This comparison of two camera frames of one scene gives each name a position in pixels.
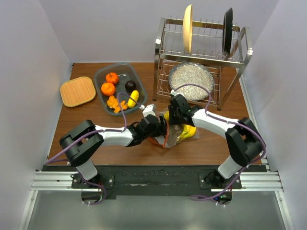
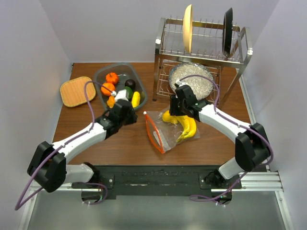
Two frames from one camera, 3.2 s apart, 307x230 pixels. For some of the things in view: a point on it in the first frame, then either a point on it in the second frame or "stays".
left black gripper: (161, 129) -> (133, 117)
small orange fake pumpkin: (112, 77) stays
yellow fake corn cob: (135, 95) stays
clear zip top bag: (174, 133) stays
